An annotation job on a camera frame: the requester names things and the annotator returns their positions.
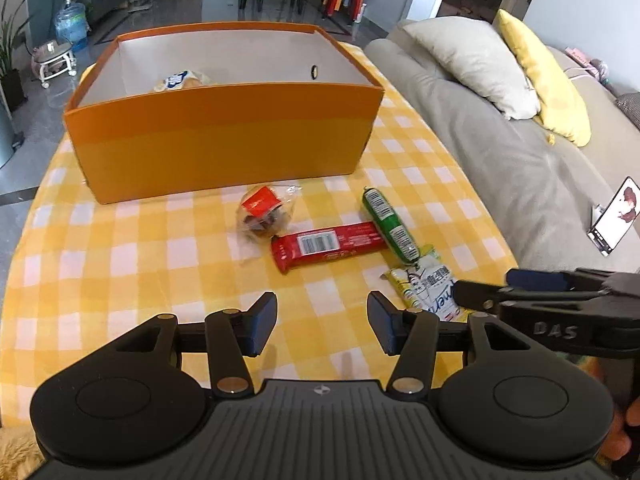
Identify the white yellow snack packet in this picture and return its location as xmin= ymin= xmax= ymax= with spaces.
xmin=382 ymin=243 xmax=476 ymax=324

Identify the yellow pillow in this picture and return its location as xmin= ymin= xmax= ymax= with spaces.
xmin=497 ymin=8 xmax=594 ymax=148

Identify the green yellow chips bag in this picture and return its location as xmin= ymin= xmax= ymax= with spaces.
xmin=152 ymin=68 xmax=214 ymax=94

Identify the grey patterned cushion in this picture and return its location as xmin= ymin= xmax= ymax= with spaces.
xmin=614 ymin=92 xmax=640 ymax=122

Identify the smartphone on stand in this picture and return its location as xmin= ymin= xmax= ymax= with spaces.
xmin=587 ymin=175 xmax=640 ymax=259

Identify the red snack bar packet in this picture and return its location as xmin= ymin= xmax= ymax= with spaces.
xmin=270 ymin=220 xmax=389 ymax=275

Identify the green sausage packet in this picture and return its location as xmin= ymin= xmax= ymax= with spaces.
xmin=361 ymin=186 xmax=421 ymax=265

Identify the clear candy packet red label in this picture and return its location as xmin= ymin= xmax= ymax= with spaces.
xmin=235 ymin=183 xmax=304 ymax=246

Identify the yellow checkered tablecloth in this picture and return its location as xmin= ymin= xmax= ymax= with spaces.
xmin=0 ymin=42 xmax=521 ymax=432

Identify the orange cardboard box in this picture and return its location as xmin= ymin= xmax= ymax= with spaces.
xmin=62 ymin=21 xmax=385 ymax=206

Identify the beige pillow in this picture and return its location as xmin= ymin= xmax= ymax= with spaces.
xmin=402 ymin=15 xmax=542 ymax=121

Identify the white rolling stool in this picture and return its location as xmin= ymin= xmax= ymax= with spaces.
xmin=30 ymin=39 xmax=79 ymax=90

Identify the potted plant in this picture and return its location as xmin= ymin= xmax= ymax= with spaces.
xmin=0 ymin=0 xmax=29 ymax=111

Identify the person's right hand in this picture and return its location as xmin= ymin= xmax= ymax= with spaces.
xmin=599 ymin=402 xmax=640 ymax=465

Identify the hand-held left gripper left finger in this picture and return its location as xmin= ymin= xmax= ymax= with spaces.
xmin=80 ymin=291 xmax=279 ymax=396

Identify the blue water bottle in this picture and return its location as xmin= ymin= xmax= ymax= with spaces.
xmin=53 ymin=0 xmax=91 ymax=54

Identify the yellow fuzzy cloth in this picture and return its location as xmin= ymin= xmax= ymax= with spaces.
xmin=0 ymin=424 xmax=47 ymax=480

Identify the grey sofa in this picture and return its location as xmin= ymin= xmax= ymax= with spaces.
xmin=363 ymin=19 xmax=640 ymax=282

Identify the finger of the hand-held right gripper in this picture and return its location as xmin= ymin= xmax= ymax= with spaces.
xmin=452 ymin=279 xmax=602 ymax=318
xmin=505 ymin=267 xmax=614 ymax=294

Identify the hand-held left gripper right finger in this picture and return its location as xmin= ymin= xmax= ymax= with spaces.
xmin=366 ymin=290 xmax=551 ymax=396

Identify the silver trash can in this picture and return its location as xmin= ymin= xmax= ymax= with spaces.
xmin=0 ymin=104 xmax=25 ymax=170

